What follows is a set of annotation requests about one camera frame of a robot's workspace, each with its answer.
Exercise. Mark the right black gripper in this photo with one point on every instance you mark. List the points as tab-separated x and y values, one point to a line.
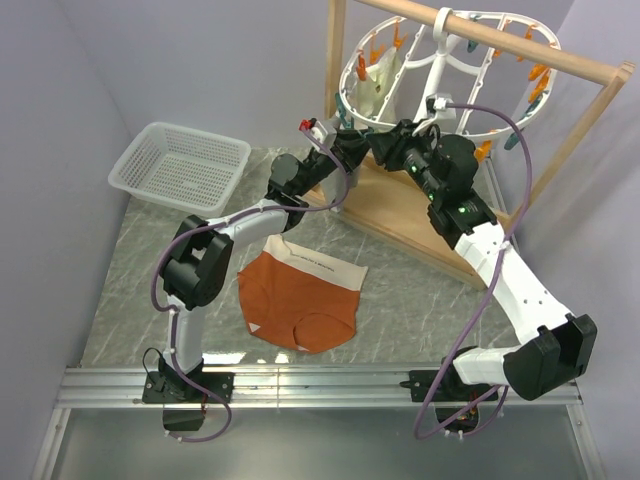
389	147

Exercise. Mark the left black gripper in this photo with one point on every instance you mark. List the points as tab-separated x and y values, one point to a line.
354	146

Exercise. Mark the white oval clip hanger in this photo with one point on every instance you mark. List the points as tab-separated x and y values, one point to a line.
428	48

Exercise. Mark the orange underwear with beige waistband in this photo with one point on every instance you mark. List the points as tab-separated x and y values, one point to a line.
300	299

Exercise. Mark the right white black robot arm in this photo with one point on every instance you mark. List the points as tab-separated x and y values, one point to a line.
554	345

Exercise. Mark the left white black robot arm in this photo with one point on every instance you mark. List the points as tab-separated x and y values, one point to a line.
193	268

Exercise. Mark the grey underwear with white waistband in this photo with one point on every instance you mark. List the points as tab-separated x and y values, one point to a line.
337	186

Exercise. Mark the pale yellow hanging underwear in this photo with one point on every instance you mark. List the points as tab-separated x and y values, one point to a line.
370	93

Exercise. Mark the wooden clothes rack with tray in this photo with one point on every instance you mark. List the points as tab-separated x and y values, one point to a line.
388	205

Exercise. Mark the white plastic perforated basket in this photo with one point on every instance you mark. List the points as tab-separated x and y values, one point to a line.
182	168

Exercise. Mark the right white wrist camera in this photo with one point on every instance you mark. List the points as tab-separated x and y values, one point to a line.
439	107

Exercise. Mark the aluminium mounting rail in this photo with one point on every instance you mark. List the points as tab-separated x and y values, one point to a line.
276	386

